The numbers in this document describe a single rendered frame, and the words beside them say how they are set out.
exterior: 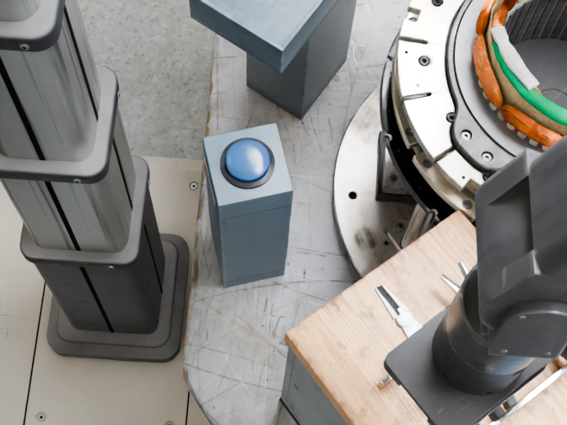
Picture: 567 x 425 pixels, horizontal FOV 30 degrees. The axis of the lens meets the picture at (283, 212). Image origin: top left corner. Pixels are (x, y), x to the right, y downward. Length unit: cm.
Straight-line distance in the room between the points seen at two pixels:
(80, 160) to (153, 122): 104
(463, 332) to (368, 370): 30
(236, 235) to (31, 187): 25
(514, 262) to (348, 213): 72
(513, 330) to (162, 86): 171
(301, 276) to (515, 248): 71
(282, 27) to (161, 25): 122
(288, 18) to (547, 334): 59
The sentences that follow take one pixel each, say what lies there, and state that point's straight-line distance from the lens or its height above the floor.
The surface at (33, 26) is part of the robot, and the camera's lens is 88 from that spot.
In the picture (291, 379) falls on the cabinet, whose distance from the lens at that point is 102.
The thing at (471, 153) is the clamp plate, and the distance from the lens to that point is 92.
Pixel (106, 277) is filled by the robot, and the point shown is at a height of 59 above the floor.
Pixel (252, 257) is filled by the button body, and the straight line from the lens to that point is 111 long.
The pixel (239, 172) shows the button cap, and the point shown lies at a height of 104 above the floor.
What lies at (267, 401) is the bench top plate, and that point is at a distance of 116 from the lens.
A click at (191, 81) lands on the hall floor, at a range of 218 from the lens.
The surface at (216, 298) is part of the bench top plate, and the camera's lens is 119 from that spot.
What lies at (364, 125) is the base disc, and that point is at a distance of 125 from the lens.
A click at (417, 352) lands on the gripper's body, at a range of 67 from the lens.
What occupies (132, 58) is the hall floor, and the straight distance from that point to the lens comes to 221.
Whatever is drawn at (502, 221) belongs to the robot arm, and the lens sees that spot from 52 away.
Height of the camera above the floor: 192
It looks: 69 degrees down
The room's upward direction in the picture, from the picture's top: 5 degrees clockwise
